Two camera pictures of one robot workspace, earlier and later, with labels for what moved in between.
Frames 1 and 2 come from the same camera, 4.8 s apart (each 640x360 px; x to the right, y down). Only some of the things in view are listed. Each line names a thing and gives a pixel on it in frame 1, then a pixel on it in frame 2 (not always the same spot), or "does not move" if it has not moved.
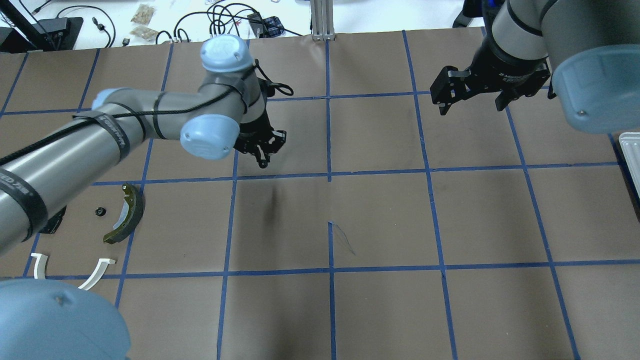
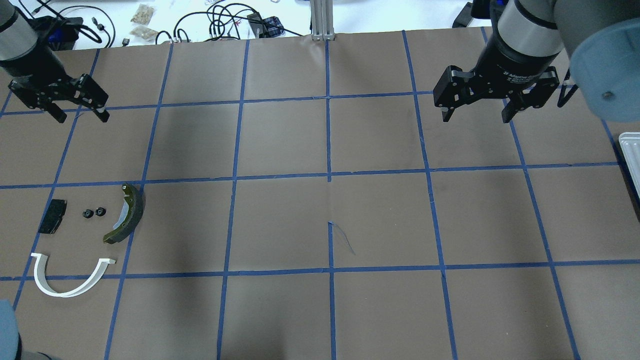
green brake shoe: (137, 200) does not move
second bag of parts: (148, 34) does not move
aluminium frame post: (322, 20) does not move
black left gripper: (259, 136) → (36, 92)
